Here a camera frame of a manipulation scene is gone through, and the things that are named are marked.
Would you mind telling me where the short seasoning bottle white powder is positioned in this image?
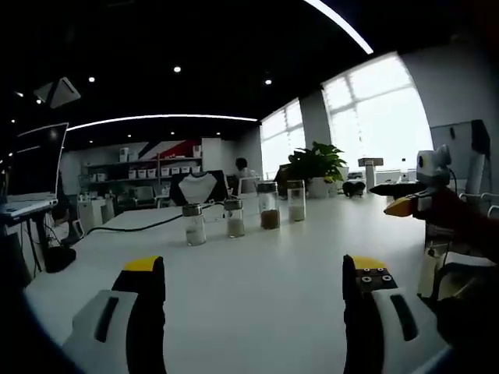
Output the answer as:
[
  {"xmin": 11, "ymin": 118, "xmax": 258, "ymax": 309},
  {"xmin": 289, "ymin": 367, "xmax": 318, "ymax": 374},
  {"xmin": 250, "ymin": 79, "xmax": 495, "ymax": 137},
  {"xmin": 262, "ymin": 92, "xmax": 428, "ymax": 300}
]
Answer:
[
  {"xmin": 223, "ymin": 198, "xmax": 247, "ymax": 239},
  {"xmin": 182, "ymin": 203, "xmax": 207, "ymax": 247}
]

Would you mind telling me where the black cable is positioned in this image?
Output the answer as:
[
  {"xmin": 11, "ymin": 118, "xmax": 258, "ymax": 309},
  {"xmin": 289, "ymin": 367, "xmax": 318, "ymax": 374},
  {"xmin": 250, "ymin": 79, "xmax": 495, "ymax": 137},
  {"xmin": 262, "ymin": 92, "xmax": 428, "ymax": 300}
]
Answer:
[{"xmin": 83, "ymin": 215, "xmax": 189, "ymax": 236}]

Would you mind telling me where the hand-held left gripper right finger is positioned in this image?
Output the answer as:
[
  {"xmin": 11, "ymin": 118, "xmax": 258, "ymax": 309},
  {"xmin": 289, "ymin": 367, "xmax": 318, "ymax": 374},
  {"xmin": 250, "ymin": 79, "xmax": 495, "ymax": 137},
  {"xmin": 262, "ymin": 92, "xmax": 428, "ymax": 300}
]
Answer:
[{"xmin": 342, "ymin": 255, "xmax": 449, "ymax": 374}]

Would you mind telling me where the tall seasoning bottle white powder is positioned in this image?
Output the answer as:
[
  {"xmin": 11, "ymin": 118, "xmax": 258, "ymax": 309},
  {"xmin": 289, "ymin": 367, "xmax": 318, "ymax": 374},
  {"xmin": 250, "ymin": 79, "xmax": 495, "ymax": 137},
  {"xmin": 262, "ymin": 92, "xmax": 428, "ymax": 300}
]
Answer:
[{"xmin": 286, "ymin": 179, "xmax": 307, "ymax": 224}]

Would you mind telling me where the shelf with white boxes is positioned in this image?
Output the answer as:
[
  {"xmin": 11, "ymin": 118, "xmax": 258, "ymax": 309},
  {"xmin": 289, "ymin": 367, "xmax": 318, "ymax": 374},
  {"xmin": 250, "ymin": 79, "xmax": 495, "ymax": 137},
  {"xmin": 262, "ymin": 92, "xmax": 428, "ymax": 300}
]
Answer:
[{"xmin": 82, "ymin": 145, "xmax": 204, "ymax": 185}]

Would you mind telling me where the ceiling air conditioner unit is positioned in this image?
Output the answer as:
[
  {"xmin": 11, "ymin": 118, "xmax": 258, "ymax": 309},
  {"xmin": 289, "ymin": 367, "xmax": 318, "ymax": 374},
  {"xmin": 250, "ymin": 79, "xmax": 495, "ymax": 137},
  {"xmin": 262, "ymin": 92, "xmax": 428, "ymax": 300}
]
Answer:
[{"xmin": 33, "ymin": 76, "xmax": 83, "ymax": 110}]

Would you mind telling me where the white standing appliance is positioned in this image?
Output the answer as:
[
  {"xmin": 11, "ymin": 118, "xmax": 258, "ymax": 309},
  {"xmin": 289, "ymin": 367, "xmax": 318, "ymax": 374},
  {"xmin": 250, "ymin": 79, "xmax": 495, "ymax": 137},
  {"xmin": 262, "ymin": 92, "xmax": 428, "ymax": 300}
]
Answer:
[{"xmin": 357, "ymin": 157, "xmax": 386, "ymax": 193}]

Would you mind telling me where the black and white office chair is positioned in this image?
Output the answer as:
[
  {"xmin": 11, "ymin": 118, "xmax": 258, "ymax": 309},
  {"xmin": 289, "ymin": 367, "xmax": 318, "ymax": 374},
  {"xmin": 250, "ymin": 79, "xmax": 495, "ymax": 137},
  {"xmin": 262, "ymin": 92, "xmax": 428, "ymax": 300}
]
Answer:
[{"xmin": 169, "ymin": 169, "xmax": 232, "ymax": 208}]

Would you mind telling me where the black bag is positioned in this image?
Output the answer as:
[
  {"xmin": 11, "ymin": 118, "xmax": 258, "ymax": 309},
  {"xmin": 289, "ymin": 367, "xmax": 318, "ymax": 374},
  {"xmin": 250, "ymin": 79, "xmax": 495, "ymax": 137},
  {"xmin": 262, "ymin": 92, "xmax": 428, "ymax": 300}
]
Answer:
[{"xmin": 342, "ymin": 180, "xmax": 368, "ymax": 199}]

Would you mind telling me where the open laptop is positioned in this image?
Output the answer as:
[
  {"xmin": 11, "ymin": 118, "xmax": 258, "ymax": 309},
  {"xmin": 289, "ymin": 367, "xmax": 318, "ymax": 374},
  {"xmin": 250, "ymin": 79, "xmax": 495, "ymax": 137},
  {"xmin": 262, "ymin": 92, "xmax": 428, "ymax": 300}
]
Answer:
[{"xmin": 0, "ymin": 122, "xmax": 70, "ymax": 220}]

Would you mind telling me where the black stand base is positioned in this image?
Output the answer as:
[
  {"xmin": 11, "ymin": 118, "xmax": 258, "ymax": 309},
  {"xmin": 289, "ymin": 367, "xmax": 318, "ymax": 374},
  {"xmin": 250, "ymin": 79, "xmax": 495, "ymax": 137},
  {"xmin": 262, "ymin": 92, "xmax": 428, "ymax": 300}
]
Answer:
[{"xmin": 45, "ymin": 246, "xmax": 77, "ymax": 274}]

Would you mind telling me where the green potted plant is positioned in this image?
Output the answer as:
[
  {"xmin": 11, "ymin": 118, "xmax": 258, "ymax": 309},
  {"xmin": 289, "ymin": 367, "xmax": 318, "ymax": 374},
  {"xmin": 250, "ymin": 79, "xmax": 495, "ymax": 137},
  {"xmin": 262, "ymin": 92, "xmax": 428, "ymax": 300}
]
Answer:
[{"xmin": 287, "ymin": 141, "xmax": 349, "ymax": 198}]

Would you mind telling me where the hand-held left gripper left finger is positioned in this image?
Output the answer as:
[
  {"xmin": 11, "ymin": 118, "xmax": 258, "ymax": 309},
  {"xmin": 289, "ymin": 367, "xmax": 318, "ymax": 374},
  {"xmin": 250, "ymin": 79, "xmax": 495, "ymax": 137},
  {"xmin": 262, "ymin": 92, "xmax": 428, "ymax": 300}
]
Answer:
[{"xmin": 62, "ymin": 256, "xmax": 167, "ymax": 374}]

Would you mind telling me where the tall seasoning bottle brown powder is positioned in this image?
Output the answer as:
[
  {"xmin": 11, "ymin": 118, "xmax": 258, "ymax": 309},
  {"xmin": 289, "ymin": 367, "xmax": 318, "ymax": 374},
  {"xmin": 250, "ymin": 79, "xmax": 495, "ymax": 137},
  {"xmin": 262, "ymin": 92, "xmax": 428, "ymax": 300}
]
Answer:
[{"xmin": 257, "ymin": 181, "xmax": 281, "ymax": 231}]

